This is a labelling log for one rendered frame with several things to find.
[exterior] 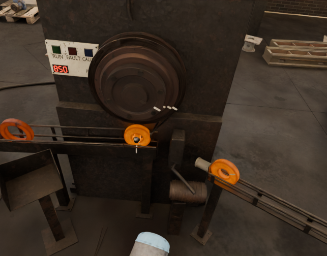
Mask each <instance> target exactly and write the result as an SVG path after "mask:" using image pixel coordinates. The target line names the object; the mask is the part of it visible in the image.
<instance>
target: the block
mask: <svg viewBox="0 0 327 256"><path fill-rule="evenodd" d="M184 146H185V130H178V129H172V131H171V139H170V147H169V155H168V166H169V167H171V166H172V164H173V163H176V166H175V168H180V167H181V163H182V157H183V152H184Z"/></svg>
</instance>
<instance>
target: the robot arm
mask: <svg viewBox="0 0 327 256"><path fill-rule="evenodd" d="M169 248H170V245H169V243H168V241H167V240H166V239H164V238H163V237H161V236H159V235H157V234H154V233H150V232H142V233H140V234H139V235H138V237H137V239H136V240H135V244H134V246H133V248H132V251H131V253H130V256H168V253H169Z"/></svg>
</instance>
